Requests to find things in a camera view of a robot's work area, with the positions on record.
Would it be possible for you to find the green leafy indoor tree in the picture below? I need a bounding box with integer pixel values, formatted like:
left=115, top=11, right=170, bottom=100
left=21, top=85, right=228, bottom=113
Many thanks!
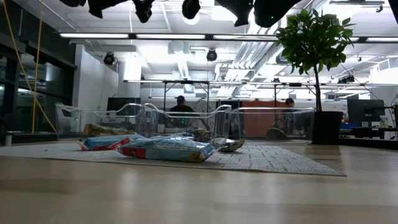
left=275, top=8, right=355, bottom=113

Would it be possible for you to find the dark office desk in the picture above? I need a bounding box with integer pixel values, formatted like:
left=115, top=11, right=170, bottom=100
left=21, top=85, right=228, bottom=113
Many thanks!
left=338, top=126, right=398, bottom=140

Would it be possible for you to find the dark snack bag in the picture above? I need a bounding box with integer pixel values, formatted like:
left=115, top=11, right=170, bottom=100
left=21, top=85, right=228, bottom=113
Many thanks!
left=209, top=137, right=246, bottom=153

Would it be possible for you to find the yellow cable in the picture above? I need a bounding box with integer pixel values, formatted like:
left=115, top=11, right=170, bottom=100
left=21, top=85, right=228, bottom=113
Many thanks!
left=1, top=0, right=58, bottom=134
left=31, top=0, right=44, bottom=134

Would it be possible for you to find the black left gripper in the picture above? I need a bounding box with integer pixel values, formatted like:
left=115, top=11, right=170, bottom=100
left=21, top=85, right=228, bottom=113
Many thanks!
left=58, top=0, right=155, bottom=24

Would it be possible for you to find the blue chocolate chip granola bar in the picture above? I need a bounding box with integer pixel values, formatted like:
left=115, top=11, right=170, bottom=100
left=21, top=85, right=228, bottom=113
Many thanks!
left=148, top=131, right=196, bottom=141
left=77, top=133, right=146, bottom=152
left=117, top=136, right=218, bottom=164

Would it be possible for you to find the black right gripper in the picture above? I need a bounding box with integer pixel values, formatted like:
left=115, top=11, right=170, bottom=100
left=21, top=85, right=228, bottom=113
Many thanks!
left=182, top=0, right=302, bottom=28

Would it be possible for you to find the brown granola bar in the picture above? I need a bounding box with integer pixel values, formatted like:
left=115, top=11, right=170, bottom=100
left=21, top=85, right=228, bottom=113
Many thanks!
left=188, top=126, right=213, bottom=143

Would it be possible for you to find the orange partition panel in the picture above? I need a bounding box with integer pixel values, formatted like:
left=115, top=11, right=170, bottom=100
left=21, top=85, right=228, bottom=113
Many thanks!
left=242, top=100, right=295, bottom=138

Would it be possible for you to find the green yellow granola bar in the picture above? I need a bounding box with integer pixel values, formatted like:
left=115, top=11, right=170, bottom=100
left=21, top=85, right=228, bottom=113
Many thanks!
left=83, top=123, right=135, bottom=138

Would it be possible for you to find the grey woven placemat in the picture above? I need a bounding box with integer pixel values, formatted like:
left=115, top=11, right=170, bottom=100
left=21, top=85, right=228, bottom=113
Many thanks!
left=0, top=140, right=348, bottom=177

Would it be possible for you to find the black flat screen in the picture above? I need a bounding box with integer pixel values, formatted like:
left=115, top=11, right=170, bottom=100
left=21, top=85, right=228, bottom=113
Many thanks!
left=107, top=97, right=141, bottom=116

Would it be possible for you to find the person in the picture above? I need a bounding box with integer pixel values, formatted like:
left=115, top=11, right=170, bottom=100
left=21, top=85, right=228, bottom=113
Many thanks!
left=273, top=98, right=312, bottom=139
left=169, top=95, right=195, bottom=129

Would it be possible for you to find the black metal table frame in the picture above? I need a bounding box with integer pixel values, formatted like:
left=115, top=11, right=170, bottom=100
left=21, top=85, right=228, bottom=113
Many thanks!
left=162, top=80, right=211, bottom=113

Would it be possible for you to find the black computer monitor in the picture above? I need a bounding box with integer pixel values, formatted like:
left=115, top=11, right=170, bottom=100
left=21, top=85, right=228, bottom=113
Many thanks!
left=347, top=98, right=386, bottom=123

